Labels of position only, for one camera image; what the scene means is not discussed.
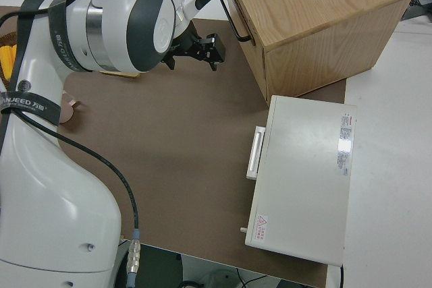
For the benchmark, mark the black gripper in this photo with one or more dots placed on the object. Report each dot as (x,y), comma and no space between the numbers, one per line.
(190,47)

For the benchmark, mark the pink mug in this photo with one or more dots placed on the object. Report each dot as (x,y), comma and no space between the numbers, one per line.
(65,112)

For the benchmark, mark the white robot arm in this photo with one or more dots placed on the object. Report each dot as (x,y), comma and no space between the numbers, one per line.
(50,183)

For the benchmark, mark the brown table mat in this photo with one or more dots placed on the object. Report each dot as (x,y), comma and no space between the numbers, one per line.
(168,133)

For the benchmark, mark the wooden mug tree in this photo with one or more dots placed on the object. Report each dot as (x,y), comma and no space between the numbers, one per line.
(125,74)

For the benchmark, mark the white toaster oven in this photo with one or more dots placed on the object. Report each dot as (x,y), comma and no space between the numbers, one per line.
(303,183)

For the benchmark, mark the white text label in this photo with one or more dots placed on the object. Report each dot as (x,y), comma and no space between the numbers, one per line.
(344,146)

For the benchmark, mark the red warning sticker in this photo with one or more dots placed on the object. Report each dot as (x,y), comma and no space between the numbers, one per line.
(262,222)

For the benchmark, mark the yellow corn cob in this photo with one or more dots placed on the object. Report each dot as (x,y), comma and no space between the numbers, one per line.
(6,60)
(15,50)

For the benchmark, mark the round wicker basket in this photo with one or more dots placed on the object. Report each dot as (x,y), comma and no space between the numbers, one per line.
(8,39)

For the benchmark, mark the grey round stand base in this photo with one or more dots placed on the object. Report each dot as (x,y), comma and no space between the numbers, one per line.
(219,279)

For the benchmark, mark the black round pedestal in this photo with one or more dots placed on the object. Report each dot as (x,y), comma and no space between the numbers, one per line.
(158,267)

